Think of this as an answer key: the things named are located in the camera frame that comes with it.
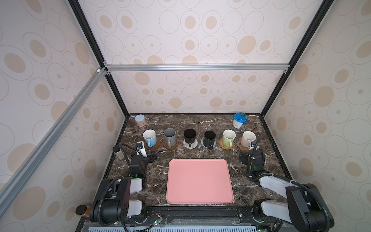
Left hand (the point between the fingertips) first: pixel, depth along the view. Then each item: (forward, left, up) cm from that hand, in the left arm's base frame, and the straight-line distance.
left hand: (150, 145), depth 88 cm
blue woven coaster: (+9, -33, -10) cm, 36 cm away
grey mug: (+9, -11, -1) cm, 14 cm away
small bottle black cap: (-3, +20, -2) cm, 21 cm away
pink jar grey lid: (+26, +13, -6) cm, 30 cm away
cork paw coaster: (+5, -60, -10) cm, 61 cm away
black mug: (+8, -24, +1) cm, 25 cm away
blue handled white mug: (+8, +2, -2) cm, 8 cm away
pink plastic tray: (-18, -30, -10) cm, 36 cm away
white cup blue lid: (+25, -60, -2) cm, 65 cm away
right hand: (-2, -67, -4) cm, 67 cm away
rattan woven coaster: (+7, -47, -10) cm, 48 cm away
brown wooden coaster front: (+4, -12, -10) cm, 16 cm away
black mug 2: (+9, -37, -5) cm, 38 cm away
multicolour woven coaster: (+7, -27, -10) cm, 29 cm away
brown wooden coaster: (+6, -1, -10) cm, 12 cm away
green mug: (+7, -49, -1) cm, 49 cm away
